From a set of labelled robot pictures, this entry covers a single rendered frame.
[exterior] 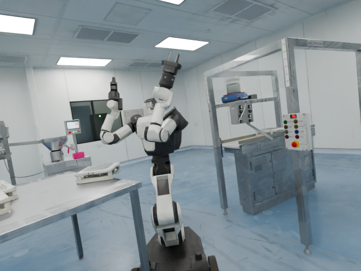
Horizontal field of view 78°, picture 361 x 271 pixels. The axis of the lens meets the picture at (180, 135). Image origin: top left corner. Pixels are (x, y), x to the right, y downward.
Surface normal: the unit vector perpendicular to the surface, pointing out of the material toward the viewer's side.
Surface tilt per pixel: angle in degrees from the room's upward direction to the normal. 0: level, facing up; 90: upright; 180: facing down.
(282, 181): 89
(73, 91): 90
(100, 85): 90
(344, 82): 90
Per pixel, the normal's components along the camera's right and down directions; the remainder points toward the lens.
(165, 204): -0.08, -0.76
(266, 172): 0.48, 0.00
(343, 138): -0.79, 0.15
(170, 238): -0.05, -0.60
